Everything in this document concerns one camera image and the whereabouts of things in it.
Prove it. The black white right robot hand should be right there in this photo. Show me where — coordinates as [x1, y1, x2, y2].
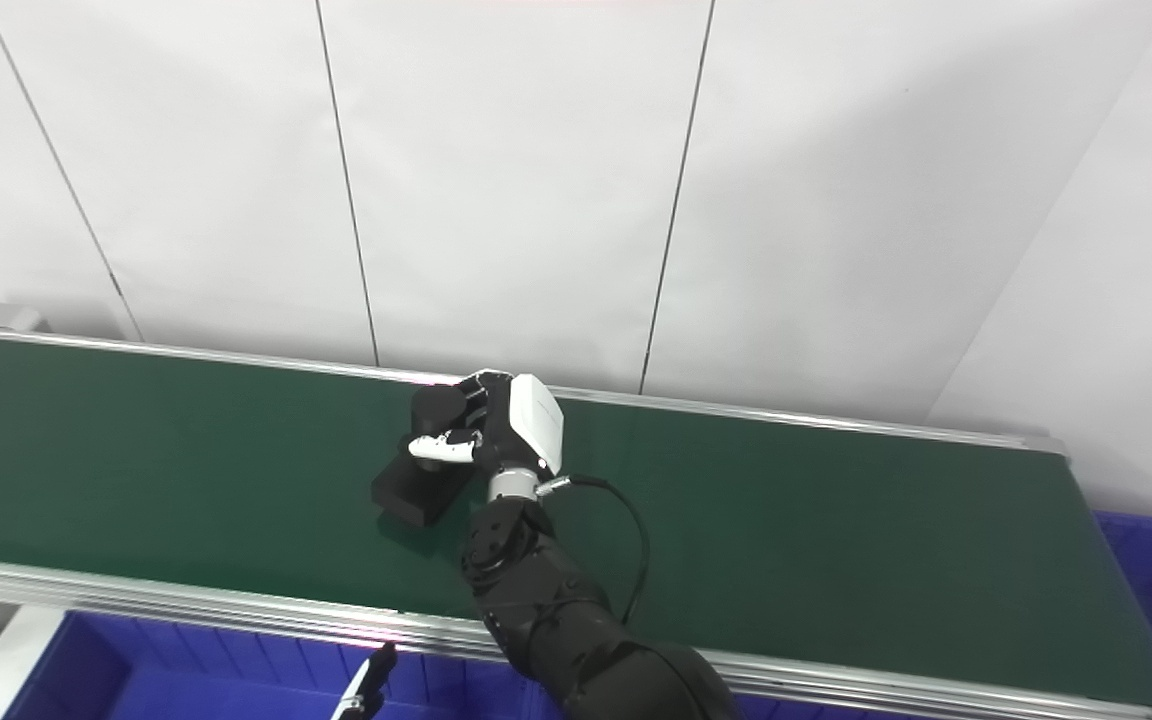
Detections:
[408, 370, 566, 481]

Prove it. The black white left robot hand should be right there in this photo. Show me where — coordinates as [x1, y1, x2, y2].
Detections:
[331, 643, 399, 720]

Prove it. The black cylinder block part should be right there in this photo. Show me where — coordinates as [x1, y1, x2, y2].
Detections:
[371, 384, 485, 528]

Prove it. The green conveyor belt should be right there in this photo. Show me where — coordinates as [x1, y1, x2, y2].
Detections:
[0, 297, 1152, 720]
[0, 333, 1152, 711]

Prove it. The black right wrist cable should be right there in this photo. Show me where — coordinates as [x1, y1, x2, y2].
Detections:
[536, 473, 652, 626]

